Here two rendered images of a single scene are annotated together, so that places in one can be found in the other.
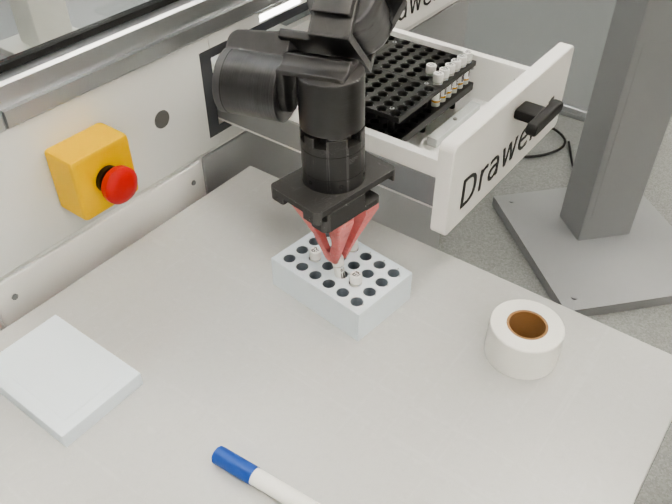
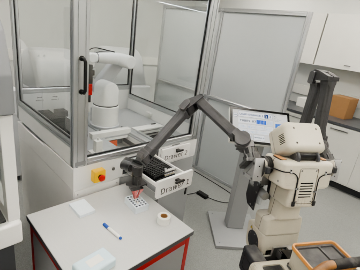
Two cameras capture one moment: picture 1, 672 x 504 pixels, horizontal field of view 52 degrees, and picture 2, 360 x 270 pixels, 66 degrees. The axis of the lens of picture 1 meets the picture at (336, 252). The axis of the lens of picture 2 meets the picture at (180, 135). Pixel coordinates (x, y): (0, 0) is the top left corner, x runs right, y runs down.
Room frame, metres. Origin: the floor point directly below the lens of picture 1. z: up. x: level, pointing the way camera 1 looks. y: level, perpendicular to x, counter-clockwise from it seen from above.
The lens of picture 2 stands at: (-0.76, -0.32, 1.70)
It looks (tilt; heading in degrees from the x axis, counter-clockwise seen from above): 20 degrees down; 6
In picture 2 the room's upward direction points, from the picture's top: 8 degrees clockwise
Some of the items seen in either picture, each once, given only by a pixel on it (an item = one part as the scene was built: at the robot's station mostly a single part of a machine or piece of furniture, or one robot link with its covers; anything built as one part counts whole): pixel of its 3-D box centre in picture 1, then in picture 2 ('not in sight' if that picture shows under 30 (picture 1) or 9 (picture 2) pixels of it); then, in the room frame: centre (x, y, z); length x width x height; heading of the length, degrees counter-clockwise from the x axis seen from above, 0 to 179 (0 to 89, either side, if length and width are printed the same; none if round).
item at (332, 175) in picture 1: (333, 159); (136, 179); (0.53, 0.00, 0.94); 0.10 x 0.07 x 0.07; 134
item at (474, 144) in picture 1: (506, 132); (174, 183); (0.68, -0.19, 0.87); 0.29 x 0.02 x 0.11; 143
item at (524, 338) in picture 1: (523, 338); (163, 218); (0.45, -0.18, 0.78); 0.07 x 0.07 x 0.04
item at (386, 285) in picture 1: (340, 278); (136, 203); (0.54, -0.01, 0.78); 0.12 x 0.08 x 0.04; 47
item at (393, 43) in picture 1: (361, 85); (153, 170); (0.80, -0.03, 0.87); 0.22 x 0.18 x 0.06; 53
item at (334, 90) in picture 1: (324, 96); (136, 169); (0.53, 0.01, 1.00); 0.07 x 0.06 x 0.07; 69
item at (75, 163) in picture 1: (95, 172); (98, 175); (0.60, 0.25, 0.88); 0.07 x 0.05 x 0.07; 143
